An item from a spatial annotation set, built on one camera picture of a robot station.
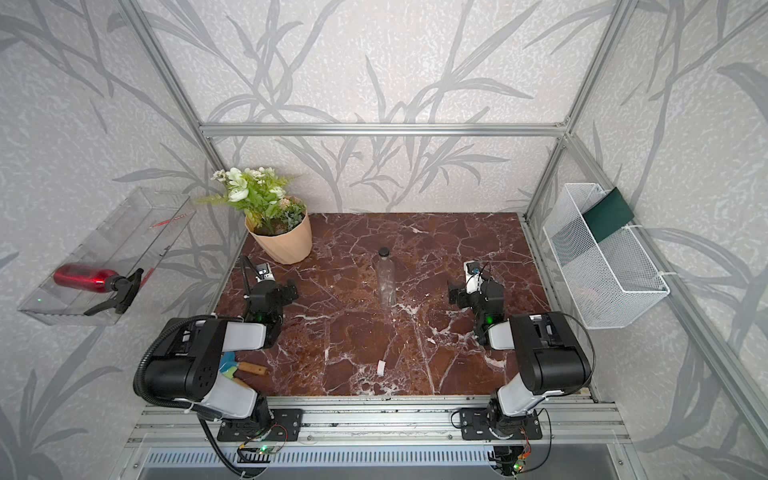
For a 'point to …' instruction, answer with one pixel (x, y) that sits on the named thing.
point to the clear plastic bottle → (387, 278)
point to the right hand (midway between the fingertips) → (465, 275)
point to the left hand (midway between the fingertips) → (274, 280)
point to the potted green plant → (279, 223)
